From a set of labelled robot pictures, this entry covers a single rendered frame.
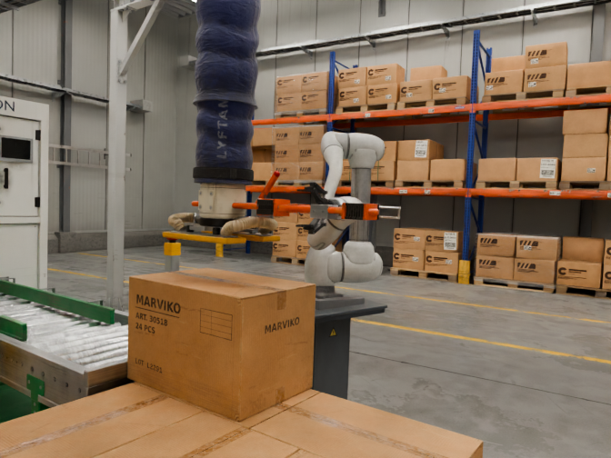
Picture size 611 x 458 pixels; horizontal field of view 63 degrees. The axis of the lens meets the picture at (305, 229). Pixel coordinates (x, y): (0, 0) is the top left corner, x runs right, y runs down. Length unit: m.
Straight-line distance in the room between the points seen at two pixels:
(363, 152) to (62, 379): 1.66
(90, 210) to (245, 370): 11.17
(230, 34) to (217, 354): 1.10
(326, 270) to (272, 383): 0.87
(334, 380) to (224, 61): 1.60
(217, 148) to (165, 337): 0.70
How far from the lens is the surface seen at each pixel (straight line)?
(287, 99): 10.52
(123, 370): 2.11
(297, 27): 12.51
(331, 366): 2.57
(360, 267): 2.52
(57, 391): 2.25
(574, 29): 10.44
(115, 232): 5.36
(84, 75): 12.84
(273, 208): 1.69
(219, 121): 1.83
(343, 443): 1.60
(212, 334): 1.71
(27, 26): 12.35
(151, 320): 1.95
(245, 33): 1.92
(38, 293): 3.60
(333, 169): 2.35
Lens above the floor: 1.24
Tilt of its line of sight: 3 degrees down
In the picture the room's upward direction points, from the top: 2 degrees clockwise
